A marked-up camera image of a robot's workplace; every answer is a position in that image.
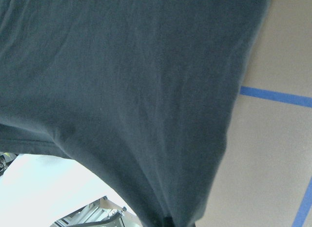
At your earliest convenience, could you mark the black graphic t-shirt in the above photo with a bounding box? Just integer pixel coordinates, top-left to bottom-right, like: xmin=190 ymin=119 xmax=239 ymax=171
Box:
xmin=0 ymin=0 xmax=271 ymax=227

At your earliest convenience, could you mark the aluminium cage frame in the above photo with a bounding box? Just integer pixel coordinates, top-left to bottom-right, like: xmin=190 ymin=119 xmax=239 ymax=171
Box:
xmin=51 ymin=196 xmax=127 ymax=227

